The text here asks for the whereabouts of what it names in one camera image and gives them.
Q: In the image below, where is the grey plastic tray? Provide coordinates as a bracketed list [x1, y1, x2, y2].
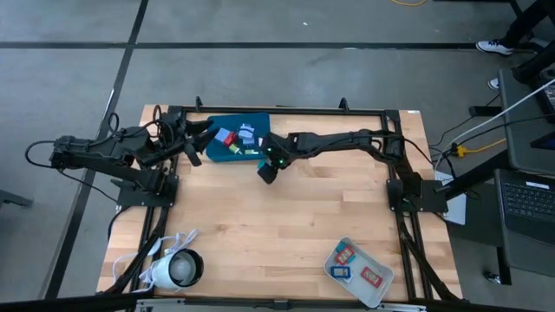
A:
[323, 236, 395, 309]

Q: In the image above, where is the black desk leg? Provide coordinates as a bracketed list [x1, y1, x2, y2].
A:
[435, 149, 513, 200]

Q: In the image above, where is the dark grey laptop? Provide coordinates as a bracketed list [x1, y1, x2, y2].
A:
[493, 167, 555, 246]

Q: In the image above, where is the teal plastic tray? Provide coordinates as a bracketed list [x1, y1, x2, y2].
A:
[205, 112, 272, 164]

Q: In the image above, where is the thick white cable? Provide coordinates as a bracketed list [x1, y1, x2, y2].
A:
[433, 79, 555, 171]

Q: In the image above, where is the grey desk top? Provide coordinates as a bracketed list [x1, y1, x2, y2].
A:
[497, 67, 555, 174]
[500, 224, 555, 278]

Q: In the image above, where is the white paper sheet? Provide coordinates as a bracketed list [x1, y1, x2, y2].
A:
[434, 170, 467, 226]

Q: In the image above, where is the black power brick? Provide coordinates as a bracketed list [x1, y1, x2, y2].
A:
[469, 105, 500, 117]

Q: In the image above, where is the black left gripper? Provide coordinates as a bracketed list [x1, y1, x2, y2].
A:
[162, 113, 218, 153]

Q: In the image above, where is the person's leg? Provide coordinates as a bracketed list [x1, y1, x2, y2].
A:
[502, 0, 555, 47]

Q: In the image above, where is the black metal table frame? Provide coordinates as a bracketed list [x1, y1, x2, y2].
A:
[103, 95, 463, 311]

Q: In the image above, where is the grey metal foot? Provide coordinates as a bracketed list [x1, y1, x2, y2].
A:
[0, 189, 35, 210]

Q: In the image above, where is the yellow extension cable plug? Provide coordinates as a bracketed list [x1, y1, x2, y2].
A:
[453, 137, 507, 158]

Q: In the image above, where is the black frame beam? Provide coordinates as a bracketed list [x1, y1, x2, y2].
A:
[0, 292, 144, 312]

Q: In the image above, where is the white round lamp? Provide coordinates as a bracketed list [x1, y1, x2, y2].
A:
[151, 247, 205, 292]

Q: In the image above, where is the blue rectangular frame block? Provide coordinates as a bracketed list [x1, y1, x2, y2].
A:
[330, 264, 352, 283]

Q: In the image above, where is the white lamp with cable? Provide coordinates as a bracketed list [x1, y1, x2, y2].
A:
[111, 228, 200, 292]

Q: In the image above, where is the red rectangular frame block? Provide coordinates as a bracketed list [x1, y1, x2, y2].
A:
[360, 266, 384, 289]
[336, 244, 356, 266]

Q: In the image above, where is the silver aluminium rail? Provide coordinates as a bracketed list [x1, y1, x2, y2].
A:
[134, 297, 428, 312]

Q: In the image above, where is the black castor wheel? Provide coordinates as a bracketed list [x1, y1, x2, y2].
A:
[482, 270, 504, 286]

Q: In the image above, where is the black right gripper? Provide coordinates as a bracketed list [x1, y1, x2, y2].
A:
[257, 145, 291, 185]

